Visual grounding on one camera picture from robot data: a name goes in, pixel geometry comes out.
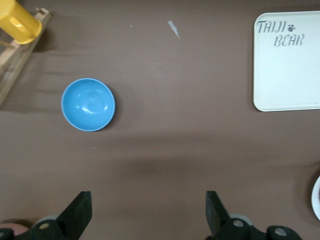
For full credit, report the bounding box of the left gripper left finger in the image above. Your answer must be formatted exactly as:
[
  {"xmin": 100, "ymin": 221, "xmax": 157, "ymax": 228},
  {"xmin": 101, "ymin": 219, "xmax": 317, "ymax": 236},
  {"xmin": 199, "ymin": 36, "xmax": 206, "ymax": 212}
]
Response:
[{"xmin": 0, "ymin": 191, "xmax": 93, "ymax": 240}]

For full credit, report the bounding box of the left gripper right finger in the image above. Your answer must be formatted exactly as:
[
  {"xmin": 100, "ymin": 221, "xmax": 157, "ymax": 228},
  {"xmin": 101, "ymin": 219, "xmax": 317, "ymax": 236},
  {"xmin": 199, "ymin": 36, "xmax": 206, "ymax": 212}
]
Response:
[{"xmin": 206, "ymin": 191, "xmax": 301, "ymax": 240}]

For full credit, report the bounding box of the white round plate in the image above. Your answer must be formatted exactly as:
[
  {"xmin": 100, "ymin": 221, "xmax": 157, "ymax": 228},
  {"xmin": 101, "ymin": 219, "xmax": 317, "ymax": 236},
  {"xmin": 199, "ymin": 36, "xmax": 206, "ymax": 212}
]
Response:
[{"xmin": 311, "ymin": 174, "xmax": 320, "ymax": 221}]

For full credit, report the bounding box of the pink bowl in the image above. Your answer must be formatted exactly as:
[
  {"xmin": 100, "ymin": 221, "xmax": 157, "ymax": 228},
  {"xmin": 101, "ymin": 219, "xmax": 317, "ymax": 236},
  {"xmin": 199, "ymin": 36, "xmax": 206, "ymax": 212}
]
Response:
[{"xmin": 0, "ymin": 219, "xmax": 31, "ymax": 237}]

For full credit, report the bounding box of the blue bowl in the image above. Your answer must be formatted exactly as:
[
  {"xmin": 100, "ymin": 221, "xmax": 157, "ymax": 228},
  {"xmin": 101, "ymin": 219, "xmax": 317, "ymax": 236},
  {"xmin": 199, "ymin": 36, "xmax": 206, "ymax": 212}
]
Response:
[{"xmin": 60, "ymin": 77, "xmax": 117, "ymax": 132}]

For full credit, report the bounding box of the cream bear print tray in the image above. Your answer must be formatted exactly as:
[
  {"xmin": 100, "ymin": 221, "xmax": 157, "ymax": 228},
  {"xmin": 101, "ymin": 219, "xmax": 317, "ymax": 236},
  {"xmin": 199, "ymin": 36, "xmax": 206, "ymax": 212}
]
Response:
[{"xmin": 252, "ymin": 10, "xmax": 320, "ymax": 113}]

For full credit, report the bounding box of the wooden cup rack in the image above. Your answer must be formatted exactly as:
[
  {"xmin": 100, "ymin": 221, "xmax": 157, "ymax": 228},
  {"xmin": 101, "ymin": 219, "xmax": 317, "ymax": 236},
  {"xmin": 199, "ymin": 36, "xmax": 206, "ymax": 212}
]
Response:
[{"xmin": 0, "ymin": 7, "xmax": 54, "ymax": 108}]

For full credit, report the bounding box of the small paper scrap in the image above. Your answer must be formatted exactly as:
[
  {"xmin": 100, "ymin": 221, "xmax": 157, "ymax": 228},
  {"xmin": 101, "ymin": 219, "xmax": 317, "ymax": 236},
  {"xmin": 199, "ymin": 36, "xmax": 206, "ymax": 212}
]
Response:
[{"xmin": 167, "ymin": 20, "xmax": 181, "ymax": 40}]

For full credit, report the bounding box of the yellow cup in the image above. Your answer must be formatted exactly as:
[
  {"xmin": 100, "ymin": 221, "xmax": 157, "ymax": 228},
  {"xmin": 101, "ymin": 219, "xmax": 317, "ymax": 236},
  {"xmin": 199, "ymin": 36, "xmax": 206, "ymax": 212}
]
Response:
[{"xmin": 0, "ymin": 0, "xmax": 43, "ymax": 45}]

